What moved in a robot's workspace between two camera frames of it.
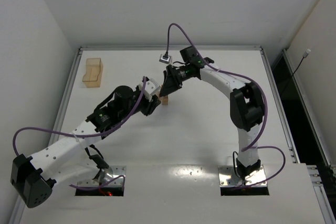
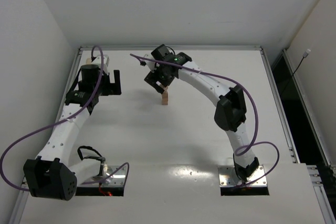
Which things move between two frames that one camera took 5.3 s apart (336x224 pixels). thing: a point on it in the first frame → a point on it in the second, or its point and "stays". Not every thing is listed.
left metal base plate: x=106 y=175 stays
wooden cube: x=164 y=99 stays
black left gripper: x=150 y=106 → x=111 y=87
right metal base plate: x=227 y=177 stays
